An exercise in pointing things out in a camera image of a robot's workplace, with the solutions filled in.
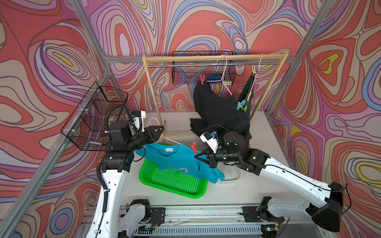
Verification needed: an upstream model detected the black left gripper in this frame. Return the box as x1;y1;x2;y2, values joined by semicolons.
125;125;164;153

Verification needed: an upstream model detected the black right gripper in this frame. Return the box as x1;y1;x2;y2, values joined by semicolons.
194;145;240;169

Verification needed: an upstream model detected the pink hanger of teal shirt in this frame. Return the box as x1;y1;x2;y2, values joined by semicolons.
148;117;182;146

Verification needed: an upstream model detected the red plastic clothespin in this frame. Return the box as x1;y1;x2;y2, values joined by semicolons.
191;142;198;155

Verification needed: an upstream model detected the teal t-shirt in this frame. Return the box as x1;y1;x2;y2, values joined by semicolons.
136;144;225;183

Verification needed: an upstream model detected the light blue plastic clothespin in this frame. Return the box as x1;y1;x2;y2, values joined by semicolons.
236;100;246;111

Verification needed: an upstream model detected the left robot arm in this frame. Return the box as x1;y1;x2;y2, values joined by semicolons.
86;104;164;238

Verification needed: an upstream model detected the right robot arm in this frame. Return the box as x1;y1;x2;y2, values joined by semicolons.
195;131;346;233

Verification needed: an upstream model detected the pink hanger of black shirt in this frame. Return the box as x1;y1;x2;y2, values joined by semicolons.
220;54;233;96

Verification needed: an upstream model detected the pink hanger of green shirt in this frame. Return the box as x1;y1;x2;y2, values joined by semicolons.
247;53;263;101

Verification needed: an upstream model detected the white plastic tray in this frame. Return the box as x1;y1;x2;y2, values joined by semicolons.
218;165;242;183

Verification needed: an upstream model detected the green plastic basket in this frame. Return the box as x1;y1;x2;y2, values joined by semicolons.
139;157;208;199

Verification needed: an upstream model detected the black t-shirt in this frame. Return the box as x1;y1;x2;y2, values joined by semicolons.
190;81;252;143

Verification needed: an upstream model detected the metal hanging rod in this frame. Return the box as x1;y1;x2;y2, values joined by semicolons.
148;62;279;68

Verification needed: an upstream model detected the dark green t-shirt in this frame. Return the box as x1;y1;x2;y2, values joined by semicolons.
238;74;254;115

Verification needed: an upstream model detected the blue item in basket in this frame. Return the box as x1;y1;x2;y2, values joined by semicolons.
205;74;222;83

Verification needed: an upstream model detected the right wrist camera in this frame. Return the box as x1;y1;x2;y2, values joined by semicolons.
200;131;219;153

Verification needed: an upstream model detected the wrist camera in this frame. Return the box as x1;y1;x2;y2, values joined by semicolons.
200;131;219;153
131;110;146;132

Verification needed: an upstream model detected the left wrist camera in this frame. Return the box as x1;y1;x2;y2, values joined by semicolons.
131;110;146;132

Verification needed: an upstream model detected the black wire basket left wall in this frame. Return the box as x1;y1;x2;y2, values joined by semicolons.
61;82;129;151

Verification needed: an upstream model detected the black wire basket wall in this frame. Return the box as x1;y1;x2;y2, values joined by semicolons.
172;60;236;85
61;82;129;151

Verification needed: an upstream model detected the black wire basket back wall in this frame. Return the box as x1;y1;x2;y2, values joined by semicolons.
172;60;236;85

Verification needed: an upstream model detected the wooden clothes rack frame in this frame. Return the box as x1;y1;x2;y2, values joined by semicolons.
142;51;289;126

